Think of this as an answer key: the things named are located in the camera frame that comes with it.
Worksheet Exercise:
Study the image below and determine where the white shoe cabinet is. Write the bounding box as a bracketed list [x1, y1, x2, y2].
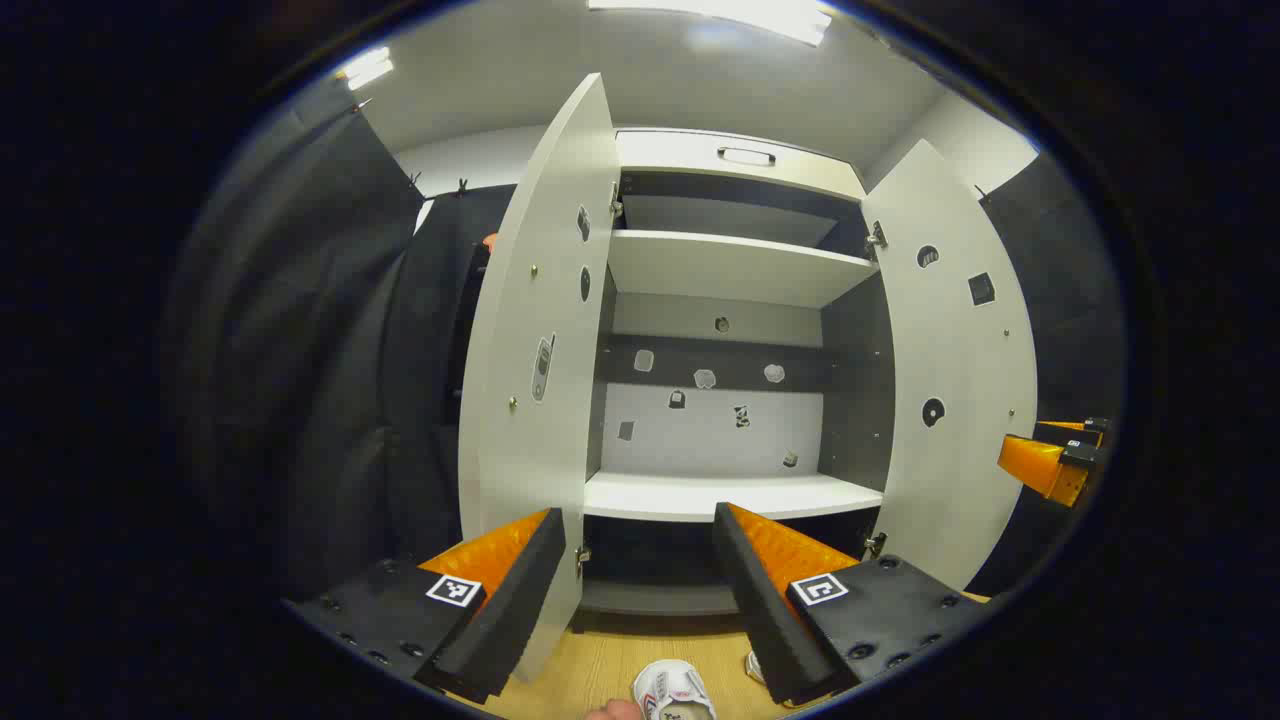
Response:
[578, 128, 896, 616]

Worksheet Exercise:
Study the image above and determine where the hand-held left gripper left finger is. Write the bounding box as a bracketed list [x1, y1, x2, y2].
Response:
[283, 507, 568, 706]

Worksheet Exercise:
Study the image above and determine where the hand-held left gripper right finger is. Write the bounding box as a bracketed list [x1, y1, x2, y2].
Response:
[712, 502, 991, 706]

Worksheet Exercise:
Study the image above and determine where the black backdrop cloth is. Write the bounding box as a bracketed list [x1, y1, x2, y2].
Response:
[965, 150, 1129, 599]
[165, 78, 426, 611]
[385, 183, 521, 566]

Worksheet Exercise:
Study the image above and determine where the black door handle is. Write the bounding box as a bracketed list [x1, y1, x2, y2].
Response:
[452, 243, 493, 421]

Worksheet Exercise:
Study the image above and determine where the ceiling light panel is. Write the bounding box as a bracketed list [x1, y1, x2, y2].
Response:
[588, 0, 833, 48]
[338, 45, 396, 93]

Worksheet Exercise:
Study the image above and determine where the white cabinet door phone sticker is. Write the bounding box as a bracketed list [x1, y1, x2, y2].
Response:
[458, 72, 623, 684]

